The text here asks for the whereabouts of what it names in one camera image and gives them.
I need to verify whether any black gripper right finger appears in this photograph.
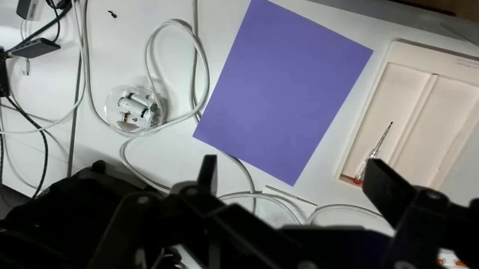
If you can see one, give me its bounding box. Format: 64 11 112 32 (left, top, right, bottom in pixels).
361 157 479 269

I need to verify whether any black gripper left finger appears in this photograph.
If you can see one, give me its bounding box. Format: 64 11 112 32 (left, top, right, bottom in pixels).
0 154 320 269

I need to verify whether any clear-handled screwdriver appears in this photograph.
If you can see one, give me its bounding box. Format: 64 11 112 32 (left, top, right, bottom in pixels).
355 120 395 186

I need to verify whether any wooden divided tray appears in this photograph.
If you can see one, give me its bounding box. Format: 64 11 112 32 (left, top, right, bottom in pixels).
334 38 479 193

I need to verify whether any purple mat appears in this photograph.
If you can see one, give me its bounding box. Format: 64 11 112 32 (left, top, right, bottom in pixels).
192 0 374 187

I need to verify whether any clear round plastic device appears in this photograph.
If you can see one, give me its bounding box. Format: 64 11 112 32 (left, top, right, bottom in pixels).
103 83 169 137

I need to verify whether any black power adapter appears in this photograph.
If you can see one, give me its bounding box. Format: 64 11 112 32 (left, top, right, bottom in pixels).
5 36 63 60

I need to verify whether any grey plug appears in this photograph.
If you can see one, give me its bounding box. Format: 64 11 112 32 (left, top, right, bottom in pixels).
15 0 43 21

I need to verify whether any grey cable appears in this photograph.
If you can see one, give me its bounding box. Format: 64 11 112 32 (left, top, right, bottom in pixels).
66 0 87 180

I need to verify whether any black cable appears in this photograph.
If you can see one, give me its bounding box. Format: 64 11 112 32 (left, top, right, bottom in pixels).
0 95 51 201

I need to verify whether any white looped cable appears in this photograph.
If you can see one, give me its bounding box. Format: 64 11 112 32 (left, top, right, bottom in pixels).
82 0 214 140

